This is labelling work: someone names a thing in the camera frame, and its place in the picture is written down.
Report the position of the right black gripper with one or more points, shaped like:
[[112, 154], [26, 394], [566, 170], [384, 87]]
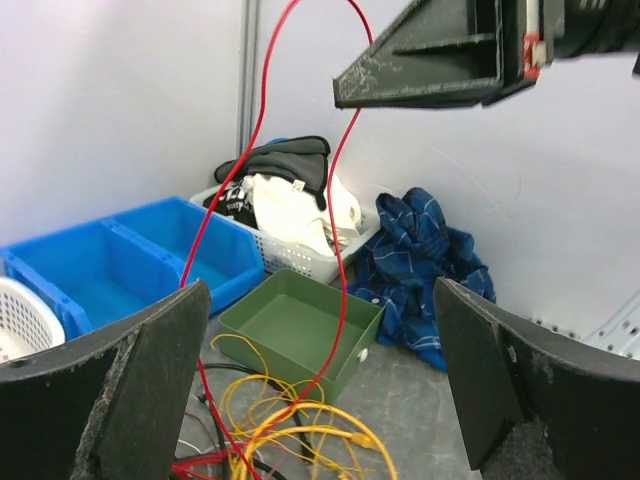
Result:
[[439, 54]]

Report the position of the grey plastic tub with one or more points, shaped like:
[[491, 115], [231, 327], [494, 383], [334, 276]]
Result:
[[235, 205]]

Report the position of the white garment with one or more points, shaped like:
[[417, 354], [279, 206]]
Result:
[[289, 214]]

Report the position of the blue divided plastic bin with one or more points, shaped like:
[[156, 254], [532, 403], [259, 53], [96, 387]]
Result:
[[99, 272]]

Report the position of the white perforated plastic basket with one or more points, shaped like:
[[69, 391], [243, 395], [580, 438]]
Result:
[[27, 324]]

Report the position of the green plastic tray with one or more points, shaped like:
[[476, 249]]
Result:
[[286, 327]]

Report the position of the grey black-trimmed cloth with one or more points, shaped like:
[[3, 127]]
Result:
[[302, 159]]

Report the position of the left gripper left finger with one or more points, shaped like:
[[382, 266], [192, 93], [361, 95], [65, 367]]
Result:
[[109, 404]]

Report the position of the blue plaid shirt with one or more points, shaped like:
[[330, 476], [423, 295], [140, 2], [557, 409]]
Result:
[[398, 267]]

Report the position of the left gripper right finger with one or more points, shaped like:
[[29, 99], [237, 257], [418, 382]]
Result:
[[533, 403]]

